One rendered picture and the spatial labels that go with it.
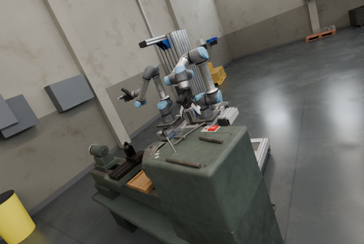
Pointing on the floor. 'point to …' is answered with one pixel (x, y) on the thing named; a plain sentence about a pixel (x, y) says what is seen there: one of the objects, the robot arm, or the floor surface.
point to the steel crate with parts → (357, 16)
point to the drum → (14, 219)
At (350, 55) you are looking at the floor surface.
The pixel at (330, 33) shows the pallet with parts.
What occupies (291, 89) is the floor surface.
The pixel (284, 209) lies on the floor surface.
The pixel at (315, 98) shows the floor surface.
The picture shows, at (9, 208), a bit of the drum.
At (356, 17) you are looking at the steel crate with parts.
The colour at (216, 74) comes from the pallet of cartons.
